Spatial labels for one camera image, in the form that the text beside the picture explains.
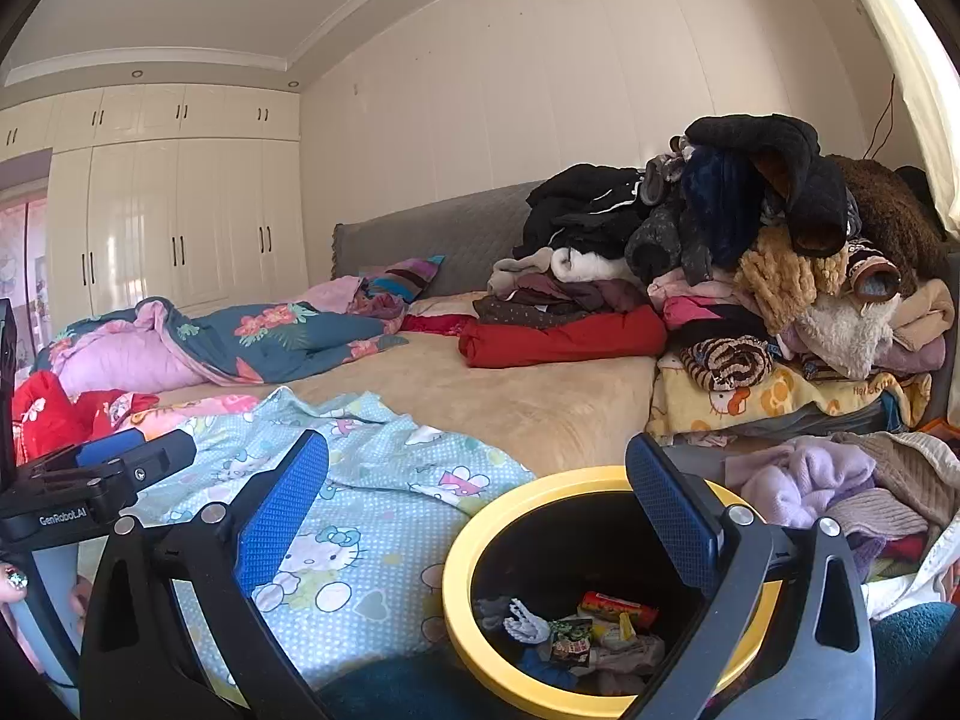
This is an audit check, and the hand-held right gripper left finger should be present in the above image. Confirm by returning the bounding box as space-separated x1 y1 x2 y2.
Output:
79 429 335 720

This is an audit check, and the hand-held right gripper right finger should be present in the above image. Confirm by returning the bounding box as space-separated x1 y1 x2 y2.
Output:
625 433 877 720

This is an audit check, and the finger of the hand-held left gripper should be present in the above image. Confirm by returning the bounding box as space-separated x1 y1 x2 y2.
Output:
15 427 197 500
0 298 17 466

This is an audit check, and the red yellow candy wrapper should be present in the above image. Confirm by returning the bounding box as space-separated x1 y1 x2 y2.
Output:
577 591 659 625

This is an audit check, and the pale pink wrapper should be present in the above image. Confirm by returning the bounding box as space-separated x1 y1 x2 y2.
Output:
589 634 667 680

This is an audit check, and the green black printed packet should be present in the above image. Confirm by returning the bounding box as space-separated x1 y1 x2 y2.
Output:
550 617 595 662

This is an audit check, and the yellow rim black trash bin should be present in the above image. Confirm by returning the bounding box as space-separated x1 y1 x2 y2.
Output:
442 465 785 720

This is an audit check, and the white pleated paper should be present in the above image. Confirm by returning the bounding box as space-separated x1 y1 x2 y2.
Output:
501 598 552 644

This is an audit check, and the grey wrapper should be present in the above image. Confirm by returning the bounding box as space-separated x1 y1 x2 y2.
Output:
474 596 511 635

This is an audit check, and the person's left hand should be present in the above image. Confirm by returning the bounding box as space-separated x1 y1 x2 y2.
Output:
0 561 47 674

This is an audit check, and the red cartoon blanket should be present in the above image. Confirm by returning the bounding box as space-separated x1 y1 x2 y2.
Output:
11 371 162 458

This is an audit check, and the light blue cartoon blanket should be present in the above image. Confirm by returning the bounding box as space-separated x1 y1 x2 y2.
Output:
75 386 537 706

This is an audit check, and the lavender sweater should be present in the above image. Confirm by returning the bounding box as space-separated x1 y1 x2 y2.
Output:
724 435 877 530

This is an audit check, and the yellow cartoon blanket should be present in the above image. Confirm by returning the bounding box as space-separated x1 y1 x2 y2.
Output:
646 360 931 445

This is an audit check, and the teal floral quilt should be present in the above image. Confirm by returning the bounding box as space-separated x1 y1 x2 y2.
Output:
34 298 410 395

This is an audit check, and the beige bed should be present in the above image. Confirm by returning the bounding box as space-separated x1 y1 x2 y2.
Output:
150 291 661 477

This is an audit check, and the red folded garment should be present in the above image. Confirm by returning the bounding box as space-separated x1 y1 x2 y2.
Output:
459 306 668 368

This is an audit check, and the cream wardrobe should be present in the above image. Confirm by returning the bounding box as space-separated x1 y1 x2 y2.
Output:
0 82 310 331

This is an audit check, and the dark red cloth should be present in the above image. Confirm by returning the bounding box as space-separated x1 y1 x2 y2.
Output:
400 311 481 337

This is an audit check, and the white puffer jacket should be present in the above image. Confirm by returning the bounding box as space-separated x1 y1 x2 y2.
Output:
862 510 960 620

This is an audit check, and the striped pillow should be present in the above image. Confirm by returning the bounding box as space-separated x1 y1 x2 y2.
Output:
360 255 445 301

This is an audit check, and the pile of clothes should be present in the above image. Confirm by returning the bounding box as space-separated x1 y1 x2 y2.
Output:
487 112 957 391

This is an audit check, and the grey headboard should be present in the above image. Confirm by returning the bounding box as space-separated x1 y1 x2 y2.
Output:
332 180 548 293

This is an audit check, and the pink cartoon wall poster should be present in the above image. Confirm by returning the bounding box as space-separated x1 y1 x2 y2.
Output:
0 199 50 361

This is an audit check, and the thin wall cable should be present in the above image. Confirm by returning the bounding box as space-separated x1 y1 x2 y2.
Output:
866 75 898 158

